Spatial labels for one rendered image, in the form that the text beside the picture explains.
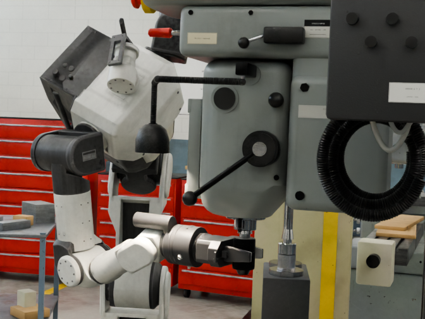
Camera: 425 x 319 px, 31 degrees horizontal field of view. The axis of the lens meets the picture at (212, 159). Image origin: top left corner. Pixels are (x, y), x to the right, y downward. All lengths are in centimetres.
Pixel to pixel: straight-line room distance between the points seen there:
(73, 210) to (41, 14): 1021
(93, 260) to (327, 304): 169
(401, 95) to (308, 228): 219
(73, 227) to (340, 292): 173
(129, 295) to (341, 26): 127
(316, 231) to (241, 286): 302
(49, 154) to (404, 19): 99
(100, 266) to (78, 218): 13
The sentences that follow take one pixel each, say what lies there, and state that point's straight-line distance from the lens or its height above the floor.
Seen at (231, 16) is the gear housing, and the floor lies 171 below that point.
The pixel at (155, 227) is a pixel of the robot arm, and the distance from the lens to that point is 170.
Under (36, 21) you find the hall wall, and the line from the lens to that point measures 1205.
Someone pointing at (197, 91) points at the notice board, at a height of 189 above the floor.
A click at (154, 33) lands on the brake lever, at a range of 178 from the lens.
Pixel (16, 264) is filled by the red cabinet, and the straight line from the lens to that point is 711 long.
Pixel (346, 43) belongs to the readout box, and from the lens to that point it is 122.
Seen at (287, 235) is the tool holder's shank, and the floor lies 122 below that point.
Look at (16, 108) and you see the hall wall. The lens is 1212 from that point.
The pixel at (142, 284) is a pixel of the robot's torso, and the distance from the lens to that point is 225.
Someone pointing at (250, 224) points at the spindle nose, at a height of 129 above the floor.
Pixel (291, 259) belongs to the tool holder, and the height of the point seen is 115.
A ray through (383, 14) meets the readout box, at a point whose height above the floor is 168.
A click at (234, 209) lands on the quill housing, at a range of 156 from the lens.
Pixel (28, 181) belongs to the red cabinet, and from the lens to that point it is 697.
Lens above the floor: 151
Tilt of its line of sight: 3 degrees down
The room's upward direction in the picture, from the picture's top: 2 degrees clockwise
